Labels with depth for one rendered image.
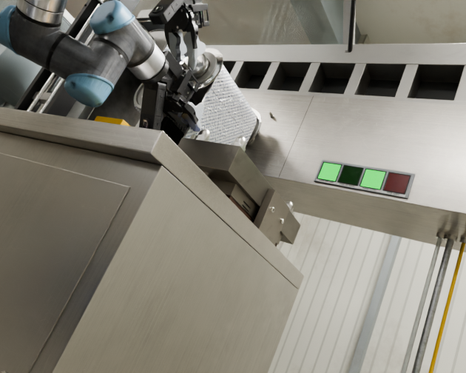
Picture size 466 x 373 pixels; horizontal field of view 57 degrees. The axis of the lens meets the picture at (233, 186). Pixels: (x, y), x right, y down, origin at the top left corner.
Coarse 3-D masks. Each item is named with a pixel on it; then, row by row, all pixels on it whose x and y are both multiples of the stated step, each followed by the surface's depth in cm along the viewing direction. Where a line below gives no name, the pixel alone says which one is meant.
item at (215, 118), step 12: (204, 96) 107; (216, 96) 110; (204, 108) 107; (216, 108) 111; (204, 120) 108; (216, 120) 112; (228, 120) 116; (192, 132) 105; (216, 132) 113; (228, 132) 117; (240, 132) 122
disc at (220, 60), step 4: (208, 48) 114; (212, 48) 113; (212, 52) 112; (216, 52) 112; (216, 56) 111; (220, 56) 110; (184, 60) 116; (220, 60) 109; (220, 64) 108; (216, 68) 109; (220, 68) 108; (216, 72) 108; (212, 76) 108; (216, 76) 107; (208, 80) 108; (212, 80) 107; (200, 84) 108; (204, 84) 108; (208, 84) 107; (200, 88) 108
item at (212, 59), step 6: (204, 54) 113; (210, 54) 112; (210, 60) 111; (216, 60) 110; (210, 66) 110; (210, 72) 108; (198, 78) 109; (204, 78) 108; (210, 84) 110; (204, 90) 110; (192, 96) 114; (198, 96) 112; (198, 102) 115
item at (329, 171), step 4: (324, 164) 120; (328, 164) 119; (332, 164) 119; (336, 164) 118; (324, 168) 119; (328, 168) 119; (332, 168) 118; (336, 168) 118; (320, 172) 119; (324, 172) 119; (328, 172) 118; (332, 172) 117; (336, 172) 117; (320, 176) 119; (324, 176) 118; (328, 176) 117; (332, 176) 117; (336, 176) 116; (332, 180) 116
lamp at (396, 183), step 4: (388, 176) 110; (392, 176) 109; (396, 176) 109; (400, 176) 108; (404, 176) 108; (408, 176) 107; (388, 180) 109; (392, 180) 109; (396, 180) 108; (400, 180) 108; (404, 180) 107; (388, 184) 109; (392, 184) 108; (396, 184) 108; (400, 184) 107; (404, 184) 107; (388, 188) 108; (392, 188) 108; (396, 188) 107; (400, 188) 107; (404, 188) 106; (400, 192) 106; (404, 192) 106
